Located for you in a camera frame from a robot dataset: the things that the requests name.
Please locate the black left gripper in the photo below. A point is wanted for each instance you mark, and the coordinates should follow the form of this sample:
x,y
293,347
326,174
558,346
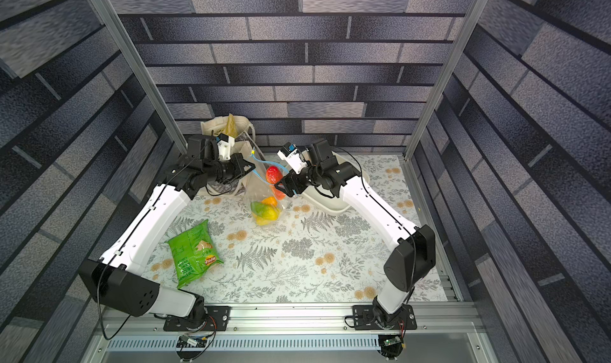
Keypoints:
x,y
236,166

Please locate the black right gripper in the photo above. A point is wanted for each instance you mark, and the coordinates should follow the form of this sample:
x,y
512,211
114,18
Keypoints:
x,y
296,177

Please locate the red mango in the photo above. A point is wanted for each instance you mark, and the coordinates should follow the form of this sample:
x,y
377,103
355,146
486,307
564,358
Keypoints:
x,y
273,175

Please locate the orange mango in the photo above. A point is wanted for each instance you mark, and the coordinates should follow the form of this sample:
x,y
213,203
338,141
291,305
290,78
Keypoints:
x,y
271,201

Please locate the clear zip-top bag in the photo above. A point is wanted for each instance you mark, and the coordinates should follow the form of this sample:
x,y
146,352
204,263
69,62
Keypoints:
x,y
256,186

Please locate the green mango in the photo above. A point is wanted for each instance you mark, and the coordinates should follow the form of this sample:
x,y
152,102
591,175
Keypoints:
x,y
264,211

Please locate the yellow mango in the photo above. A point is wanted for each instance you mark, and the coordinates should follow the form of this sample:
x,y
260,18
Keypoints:
x,y
262,221

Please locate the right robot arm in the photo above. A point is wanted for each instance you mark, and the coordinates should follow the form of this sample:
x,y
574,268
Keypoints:
x,y
378,233

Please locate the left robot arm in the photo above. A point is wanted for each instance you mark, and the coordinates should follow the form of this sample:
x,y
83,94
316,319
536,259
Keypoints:
x,y
116,278

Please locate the beige canvas tote bag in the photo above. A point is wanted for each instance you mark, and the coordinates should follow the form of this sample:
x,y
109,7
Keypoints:
x,y
244,144

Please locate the green chip bag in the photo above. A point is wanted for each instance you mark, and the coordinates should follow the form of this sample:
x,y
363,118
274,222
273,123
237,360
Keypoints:
x,y
193,254

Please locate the yellow snack packet in tote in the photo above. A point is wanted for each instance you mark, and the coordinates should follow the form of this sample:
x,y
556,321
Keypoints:
x,y
230,128

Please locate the floral table mat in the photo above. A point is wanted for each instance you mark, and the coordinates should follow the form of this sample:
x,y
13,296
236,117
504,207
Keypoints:
x,y
306,256

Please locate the left circuit board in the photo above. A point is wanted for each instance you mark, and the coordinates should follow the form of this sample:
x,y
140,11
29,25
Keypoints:
x,y
186,341

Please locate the circuit board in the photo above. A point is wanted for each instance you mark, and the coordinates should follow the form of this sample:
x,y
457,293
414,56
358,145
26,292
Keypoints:
x,y
186,341
391,346

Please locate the right circuit board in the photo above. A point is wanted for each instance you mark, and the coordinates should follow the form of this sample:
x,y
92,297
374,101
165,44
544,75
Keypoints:
x,y
391,346

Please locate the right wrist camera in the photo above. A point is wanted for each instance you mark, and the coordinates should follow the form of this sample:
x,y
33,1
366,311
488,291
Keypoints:
x,y
293,157

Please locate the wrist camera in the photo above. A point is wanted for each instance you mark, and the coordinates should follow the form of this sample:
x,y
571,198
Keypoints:
x,y
224,147
293,157

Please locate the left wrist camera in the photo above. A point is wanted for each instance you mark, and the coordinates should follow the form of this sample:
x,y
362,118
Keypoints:
x,y
224,147

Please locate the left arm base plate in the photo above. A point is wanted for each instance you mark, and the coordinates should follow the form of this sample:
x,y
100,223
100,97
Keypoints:
x,y
210,317

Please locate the right aluminium frame post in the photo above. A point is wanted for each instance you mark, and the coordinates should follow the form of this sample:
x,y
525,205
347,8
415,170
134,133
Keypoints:
x,y
473,15

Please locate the aluminium frame post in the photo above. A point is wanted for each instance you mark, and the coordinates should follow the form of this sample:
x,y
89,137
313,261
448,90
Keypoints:
x,y
118,32
473,15

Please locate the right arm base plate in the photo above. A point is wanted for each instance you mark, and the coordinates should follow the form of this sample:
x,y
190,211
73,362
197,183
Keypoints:
x,y
374,318

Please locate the left aluminium frame post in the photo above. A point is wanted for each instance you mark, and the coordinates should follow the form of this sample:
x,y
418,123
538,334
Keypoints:
x,y
118,32

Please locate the aluminium front rail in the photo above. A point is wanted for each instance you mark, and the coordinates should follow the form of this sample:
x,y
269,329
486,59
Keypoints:
x,y
447,332

